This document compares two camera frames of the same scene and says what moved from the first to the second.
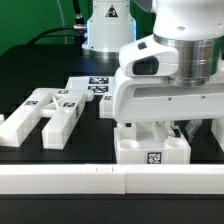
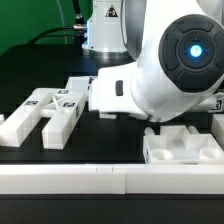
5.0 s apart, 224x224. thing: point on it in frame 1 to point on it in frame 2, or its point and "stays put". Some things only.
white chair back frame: [61, 108] stays put
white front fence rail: [100, 179] stays put
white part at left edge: [1, 118] stays put
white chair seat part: [150, 142] to [179, 145]
